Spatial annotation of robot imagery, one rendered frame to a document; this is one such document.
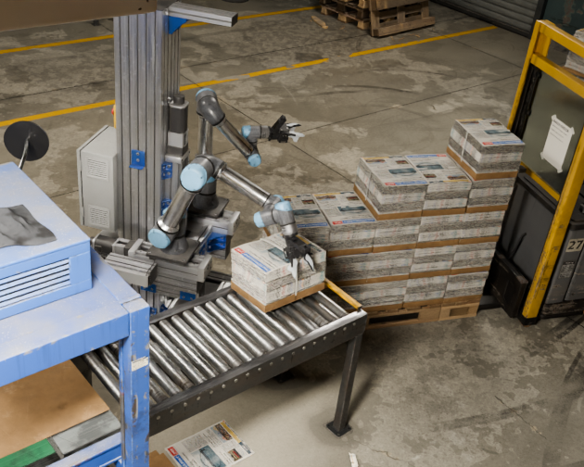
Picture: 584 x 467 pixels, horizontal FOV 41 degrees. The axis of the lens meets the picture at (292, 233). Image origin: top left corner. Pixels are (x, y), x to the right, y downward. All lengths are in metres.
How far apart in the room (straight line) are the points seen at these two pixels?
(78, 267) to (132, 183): 1.69
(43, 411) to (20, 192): 0.95
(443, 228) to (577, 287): 1.14
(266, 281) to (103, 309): 1.24
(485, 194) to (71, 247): 2.92
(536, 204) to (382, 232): 1.24
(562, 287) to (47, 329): 3.73
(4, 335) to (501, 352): 3.44
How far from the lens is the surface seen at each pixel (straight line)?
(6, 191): 2.82
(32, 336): 2.48
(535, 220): 5.43
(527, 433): 4.69
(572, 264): 5.33
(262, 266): 3.65
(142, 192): 4.22
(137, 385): 2.77
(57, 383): 3.42
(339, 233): 4.51
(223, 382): 3.40
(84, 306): 2.59
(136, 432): 2.93
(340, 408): 4.25
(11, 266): 2.46
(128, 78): 3.97
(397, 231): 4.66
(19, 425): 3.27
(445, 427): 4.55
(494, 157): 4.71
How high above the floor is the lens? 3.14
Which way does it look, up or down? 32 degrees down
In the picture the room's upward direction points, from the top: 7 degrees clockwise
